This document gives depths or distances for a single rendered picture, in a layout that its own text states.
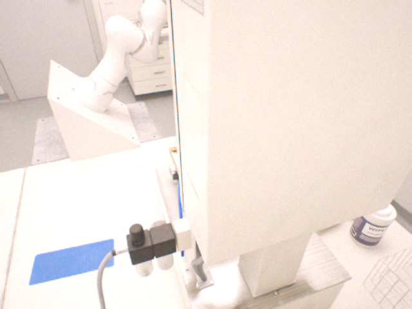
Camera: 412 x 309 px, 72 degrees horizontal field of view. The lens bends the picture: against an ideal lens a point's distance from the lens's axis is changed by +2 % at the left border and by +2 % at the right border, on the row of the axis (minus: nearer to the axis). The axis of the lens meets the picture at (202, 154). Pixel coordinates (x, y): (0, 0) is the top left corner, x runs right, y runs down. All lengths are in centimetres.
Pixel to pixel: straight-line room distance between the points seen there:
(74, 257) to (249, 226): 69
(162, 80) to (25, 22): 146
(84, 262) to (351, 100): 83
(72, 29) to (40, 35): 33
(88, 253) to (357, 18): 89
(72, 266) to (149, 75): 256
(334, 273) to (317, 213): 30
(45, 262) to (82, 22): 293
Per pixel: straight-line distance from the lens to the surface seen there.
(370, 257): 104
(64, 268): 98
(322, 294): 75
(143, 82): 327
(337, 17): 28
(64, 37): 365
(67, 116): 122
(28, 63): 376
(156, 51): 130
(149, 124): 148
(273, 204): 38
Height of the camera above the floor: 152
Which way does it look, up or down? 38 degrees down
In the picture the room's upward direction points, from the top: straight up
